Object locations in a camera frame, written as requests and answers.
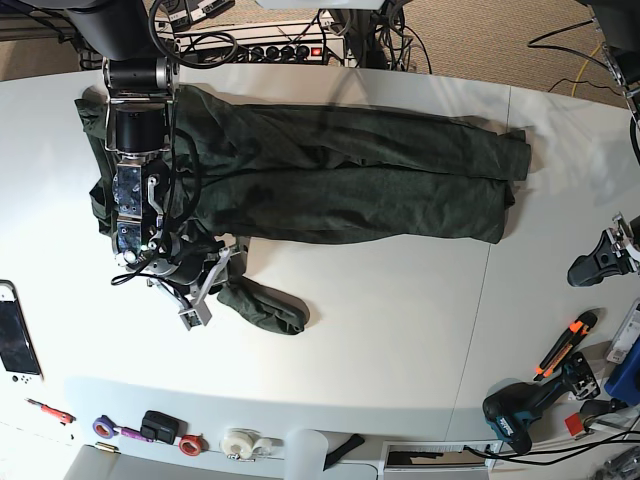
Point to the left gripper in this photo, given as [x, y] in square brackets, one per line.
[606, 259]

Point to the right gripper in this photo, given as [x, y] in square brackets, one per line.
[198, 270]

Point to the dark green t-shirt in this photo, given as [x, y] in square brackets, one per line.
[332, 175]

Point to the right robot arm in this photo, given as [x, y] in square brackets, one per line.
[156, 179]

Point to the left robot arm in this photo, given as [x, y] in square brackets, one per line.
[619, 25]

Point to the orange black utility knife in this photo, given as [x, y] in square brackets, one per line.
[565, 344]

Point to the blue box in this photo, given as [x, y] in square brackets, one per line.
[623, 384]

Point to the clear tape dispenser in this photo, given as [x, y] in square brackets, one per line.
[248, 445]

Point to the red tape roll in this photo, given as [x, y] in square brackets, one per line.
[191, 445]

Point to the white translucent cup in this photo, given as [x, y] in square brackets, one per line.
[305, 454]

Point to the purple tape roll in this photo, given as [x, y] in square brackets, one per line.
[104, 427]

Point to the white power strip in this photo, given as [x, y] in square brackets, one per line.
[309, 42]

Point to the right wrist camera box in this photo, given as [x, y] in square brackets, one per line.
[194, 316]

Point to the black action camera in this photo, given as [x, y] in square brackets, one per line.
[157, 426]

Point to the teal black cordless drill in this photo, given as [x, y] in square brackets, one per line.
[512, 410]

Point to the red handled screwdriver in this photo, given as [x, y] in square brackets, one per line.
[61, 416]

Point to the black tablet with white frame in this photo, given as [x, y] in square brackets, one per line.
[18, 356]

